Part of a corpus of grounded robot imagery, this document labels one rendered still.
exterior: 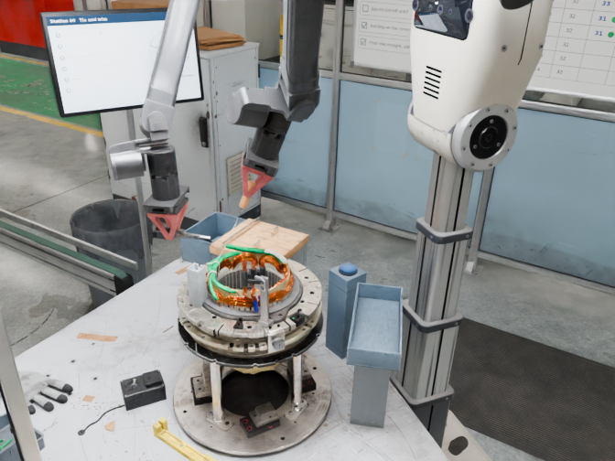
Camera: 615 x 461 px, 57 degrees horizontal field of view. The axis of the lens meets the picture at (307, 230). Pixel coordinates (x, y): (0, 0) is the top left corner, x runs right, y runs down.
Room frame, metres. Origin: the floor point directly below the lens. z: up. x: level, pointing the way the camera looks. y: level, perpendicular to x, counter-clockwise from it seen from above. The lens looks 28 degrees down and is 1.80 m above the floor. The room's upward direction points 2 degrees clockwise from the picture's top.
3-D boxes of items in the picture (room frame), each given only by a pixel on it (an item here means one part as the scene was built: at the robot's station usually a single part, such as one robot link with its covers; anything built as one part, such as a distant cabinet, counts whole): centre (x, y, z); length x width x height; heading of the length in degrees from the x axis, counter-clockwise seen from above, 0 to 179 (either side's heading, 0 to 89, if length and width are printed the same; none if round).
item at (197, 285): (1.00, 0.23, 1.14); 0.03 x 0.03 x 0.09; 66
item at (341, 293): (1.25, -0.11, 0.91); 0.07 x 0.07 x 0.25; 40
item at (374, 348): (1.01, -0.16, 0.92); 0.25 x 0.11 x 0.28; 171
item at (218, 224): (1.41, 0.26, 0.92); 0.17 x 0.11 x 0.28; 153
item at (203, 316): (1.06, 0.12, 1.09); 0.32 x 0.32 x 0.01
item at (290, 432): (1.06, 0.12, 0.80); 0.39 x 0.39 x 0.01
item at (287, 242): (1.34, 0.13, 1.05); 0.20 x 0.19 x 0.02; 63
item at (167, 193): (1.08, 0.30, 1.33); 0.10 x 0.07 x 0.07; 171
